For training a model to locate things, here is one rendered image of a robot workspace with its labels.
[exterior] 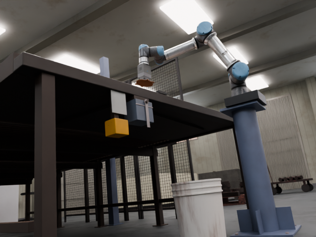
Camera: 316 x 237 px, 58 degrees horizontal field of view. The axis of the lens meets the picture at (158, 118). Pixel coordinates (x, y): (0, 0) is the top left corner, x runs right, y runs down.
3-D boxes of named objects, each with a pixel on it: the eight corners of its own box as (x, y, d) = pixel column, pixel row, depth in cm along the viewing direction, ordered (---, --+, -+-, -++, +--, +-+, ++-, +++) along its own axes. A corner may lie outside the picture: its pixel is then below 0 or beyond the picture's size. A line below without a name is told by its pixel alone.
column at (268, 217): (301, 226, 195) (274, 106, 217) (293, 236, 163) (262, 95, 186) (247, 228, 214) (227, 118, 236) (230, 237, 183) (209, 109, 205)
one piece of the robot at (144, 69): (142, 66, 223) (142, 85, 218) (134, 62, 216) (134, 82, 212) (151, 61, 217) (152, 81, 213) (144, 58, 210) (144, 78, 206)
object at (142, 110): (156, 128, 158) (153, 97, 162) (139, 125, 147) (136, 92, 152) (142, 132, 165) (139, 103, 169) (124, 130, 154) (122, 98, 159)
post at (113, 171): (123, 223, 370) (111, 58, 432) (113, 225, 357) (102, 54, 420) (114, 224, 381) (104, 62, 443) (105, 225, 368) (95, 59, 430)
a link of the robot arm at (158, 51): (164, 50, 224) (150, 51, 225) (162, 43, 213) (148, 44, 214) (165, 59, 222) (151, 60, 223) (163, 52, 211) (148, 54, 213)
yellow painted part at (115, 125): (129, 135, 142) (125, 90, 148) (115, 133, 135) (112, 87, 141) (118, 138, 147) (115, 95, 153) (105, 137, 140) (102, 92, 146)
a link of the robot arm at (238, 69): (249, 78, 209) (205, 27, 224) (253, 70, 195) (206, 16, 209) (236, 87, 209) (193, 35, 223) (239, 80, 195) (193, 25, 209)
